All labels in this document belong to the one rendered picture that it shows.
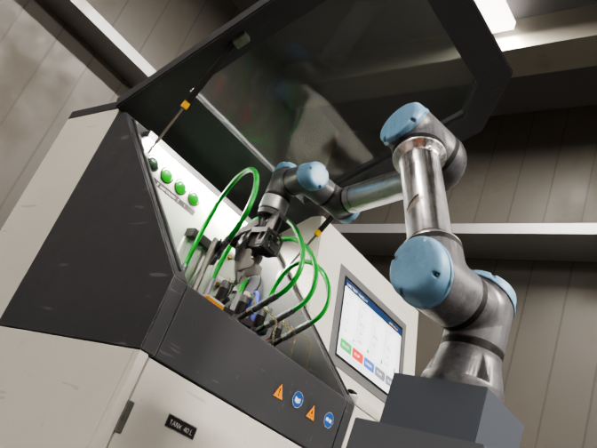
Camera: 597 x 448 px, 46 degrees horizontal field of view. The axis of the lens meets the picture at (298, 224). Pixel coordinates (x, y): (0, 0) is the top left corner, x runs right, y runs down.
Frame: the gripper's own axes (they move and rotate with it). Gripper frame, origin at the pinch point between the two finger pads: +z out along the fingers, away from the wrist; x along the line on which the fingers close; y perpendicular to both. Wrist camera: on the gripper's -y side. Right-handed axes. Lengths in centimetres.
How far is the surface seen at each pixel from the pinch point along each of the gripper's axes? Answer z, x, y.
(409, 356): -22, 100, -8
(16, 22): -109, -34, -175
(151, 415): 43, -26, 23
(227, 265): -15.0, 20.7, -30.9
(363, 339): -13, 67, -6
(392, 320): -29, 84, -10
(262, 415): 32.3, 3.0, 22.7
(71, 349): 36, -35, 1
